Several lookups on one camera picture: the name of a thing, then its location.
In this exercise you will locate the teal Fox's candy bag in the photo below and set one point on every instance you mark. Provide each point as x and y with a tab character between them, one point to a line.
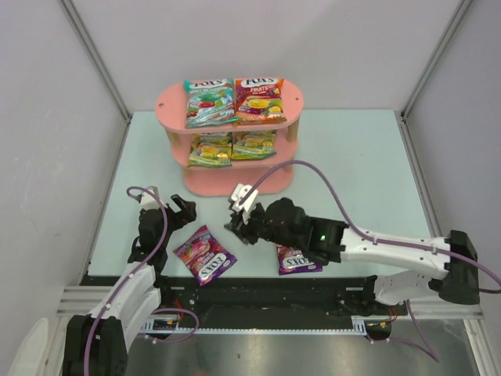
209	103

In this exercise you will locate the purple Fox's bag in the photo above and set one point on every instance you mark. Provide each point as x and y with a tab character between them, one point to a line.
205	257
292	261

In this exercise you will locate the pink three-tier wooden shelf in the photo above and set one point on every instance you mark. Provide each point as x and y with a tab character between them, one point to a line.
170	110

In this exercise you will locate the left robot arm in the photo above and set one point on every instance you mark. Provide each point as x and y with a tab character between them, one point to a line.
98	342

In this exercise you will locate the green Fox's candy bag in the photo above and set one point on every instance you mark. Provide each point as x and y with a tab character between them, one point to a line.
211	150

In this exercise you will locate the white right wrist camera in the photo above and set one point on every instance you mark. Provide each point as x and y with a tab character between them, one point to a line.
243	200

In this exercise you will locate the yellow-green Fox's candy bag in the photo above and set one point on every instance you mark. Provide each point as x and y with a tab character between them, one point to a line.
258	145

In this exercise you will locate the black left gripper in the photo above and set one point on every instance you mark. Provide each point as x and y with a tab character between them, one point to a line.
177	211

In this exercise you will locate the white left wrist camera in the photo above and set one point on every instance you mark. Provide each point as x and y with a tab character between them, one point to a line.
148	200

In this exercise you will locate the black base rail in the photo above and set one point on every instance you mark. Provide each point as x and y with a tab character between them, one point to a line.
231	304

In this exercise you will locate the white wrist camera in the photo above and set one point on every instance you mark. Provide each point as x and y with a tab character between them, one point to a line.
243	200
148	200

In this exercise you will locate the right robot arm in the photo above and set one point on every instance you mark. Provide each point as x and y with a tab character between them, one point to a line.
444	266

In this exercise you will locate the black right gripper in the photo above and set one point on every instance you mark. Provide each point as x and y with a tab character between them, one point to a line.
248	225

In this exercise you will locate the orange Fox's candy bag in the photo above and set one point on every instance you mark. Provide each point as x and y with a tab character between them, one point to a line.
259	101

